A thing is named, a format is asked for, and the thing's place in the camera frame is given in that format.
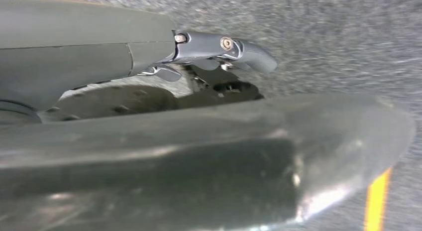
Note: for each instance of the yellow tape floor square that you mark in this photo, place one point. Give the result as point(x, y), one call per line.
point(377, 203)

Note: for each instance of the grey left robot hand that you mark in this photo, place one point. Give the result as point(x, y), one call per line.
point(82, 41)

